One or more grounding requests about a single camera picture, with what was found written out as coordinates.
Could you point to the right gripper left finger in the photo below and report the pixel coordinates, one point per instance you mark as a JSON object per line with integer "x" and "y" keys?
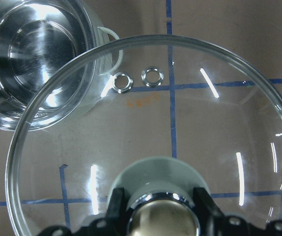
{"x": 115, "y": 222}

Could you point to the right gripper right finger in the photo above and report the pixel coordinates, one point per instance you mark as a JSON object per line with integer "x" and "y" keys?
{"x": 212, "y": 221}

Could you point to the glass pot lid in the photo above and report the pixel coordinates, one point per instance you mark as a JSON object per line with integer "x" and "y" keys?
{"x": 178, "y": 113}

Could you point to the pale green steel pot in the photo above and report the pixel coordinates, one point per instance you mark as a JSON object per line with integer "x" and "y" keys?
{"x": 37, "y": 38}

